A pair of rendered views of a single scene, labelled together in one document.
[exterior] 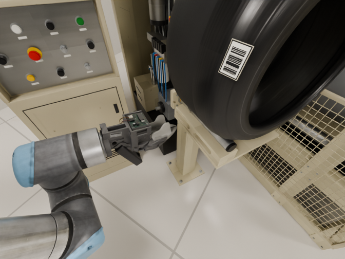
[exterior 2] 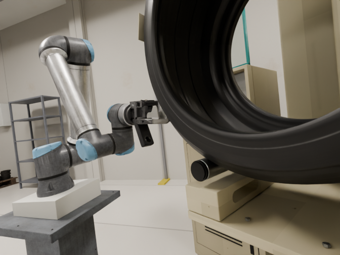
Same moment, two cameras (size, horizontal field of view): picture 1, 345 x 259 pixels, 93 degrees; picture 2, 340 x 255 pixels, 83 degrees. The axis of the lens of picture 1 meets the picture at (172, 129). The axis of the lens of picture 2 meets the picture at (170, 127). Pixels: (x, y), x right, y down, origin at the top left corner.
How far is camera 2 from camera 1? 74 cm
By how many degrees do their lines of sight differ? 80
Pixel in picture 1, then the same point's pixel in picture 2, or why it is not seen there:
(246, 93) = (150, 49)
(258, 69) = (149, 26)
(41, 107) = not seen: hidden behind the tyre
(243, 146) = (266, 230)
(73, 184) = (116, 132)
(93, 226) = (92, 141)
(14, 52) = not seen: hidden behind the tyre
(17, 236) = (81, 112)
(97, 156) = (121, 112)
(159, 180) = not seen: outside the picture
